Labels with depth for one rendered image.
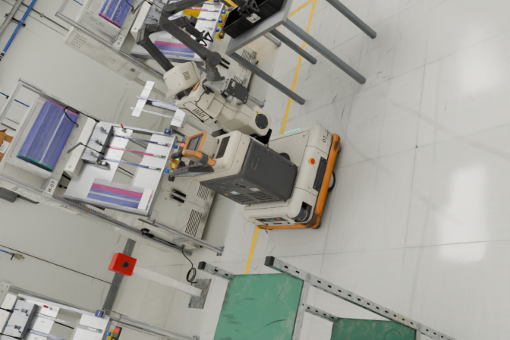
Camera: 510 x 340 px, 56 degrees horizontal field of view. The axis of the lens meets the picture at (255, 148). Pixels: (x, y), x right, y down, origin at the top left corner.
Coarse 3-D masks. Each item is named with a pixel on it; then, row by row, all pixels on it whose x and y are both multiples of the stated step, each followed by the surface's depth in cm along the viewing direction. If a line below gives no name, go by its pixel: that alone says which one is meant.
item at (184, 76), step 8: (184, 64) 291; (192, 64) 294; (168, 72) 295; (176, 72) 288; (184, 72) 290; (192, 72) 292; (168, 80) 298; (176, 80) 291; (184, 80) 288; (192, 80) 291; (168, 88) 301; (176, 88) 295; (184, 88) 290
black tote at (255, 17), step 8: (256, 0) 341; (264, 0) 339; (272, 0) 314; (280, 0) 318; (248, 8) 352; (256, 8) 323; (264, 8) 321; (272, 8) 318; (280, 8) 317; (232, 16) 365; (240, 16) 363; (256, 16) 331; (264, 16) 328; (224, 24) 360; (232, 24) 347; (240, 24) 344; (248, 24) 342; (256, 24) 339; (224, 32) 359; (232, 32) 356; (240, 32) 353
